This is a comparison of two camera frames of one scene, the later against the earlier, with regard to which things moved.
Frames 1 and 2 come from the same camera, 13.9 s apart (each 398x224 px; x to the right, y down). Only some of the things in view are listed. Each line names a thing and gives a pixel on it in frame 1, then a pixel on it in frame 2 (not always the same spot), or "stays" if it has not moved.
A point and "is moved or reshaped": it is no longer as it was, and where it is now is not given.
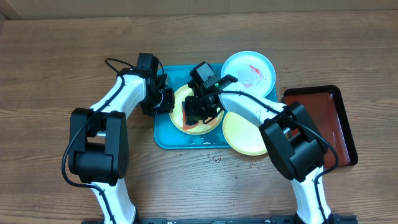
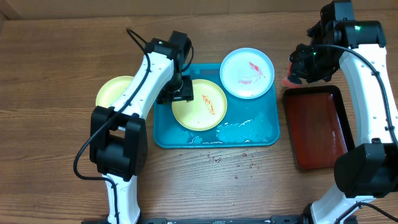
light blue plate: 252,70 stays
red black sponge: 189,123 → 291,80
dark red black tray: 325,106 stays
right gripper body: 201,111 → 311,66
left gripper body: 161,102 → 179,88
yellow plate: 243,135 is moved or reshaped
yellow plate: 176,116 → 111,89
